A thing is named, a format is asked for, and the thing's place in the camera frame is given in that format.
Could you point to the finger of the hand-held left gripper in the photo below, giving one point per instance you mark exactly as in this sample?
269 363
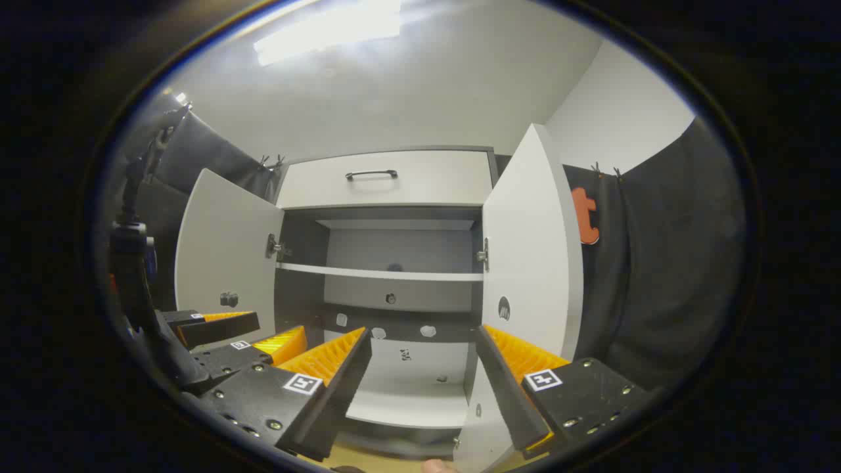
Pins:
230 360
217 328

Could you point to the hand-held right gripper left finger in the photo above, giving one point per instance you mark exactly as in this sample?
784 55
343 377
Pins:
309 410

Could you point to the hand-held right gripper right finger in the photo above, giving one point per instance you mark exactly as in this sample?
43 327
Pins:
512 394

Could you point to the white cabinet door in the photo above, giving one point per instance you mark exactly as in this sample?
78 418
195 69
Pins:
532 249
223 249

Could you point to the white shoe cabinet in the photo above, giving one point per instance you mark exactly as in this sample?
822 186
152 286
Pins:
394 249

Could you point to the white cabinet shelf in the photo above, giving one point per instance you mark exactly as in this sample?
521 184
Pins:
381 272

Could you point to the white cabinet drawer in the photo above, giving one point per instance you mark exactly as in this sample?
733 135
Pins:
427 180

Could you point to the ceiling light panel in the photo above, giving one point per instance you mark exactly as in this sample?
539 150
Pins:
328 29

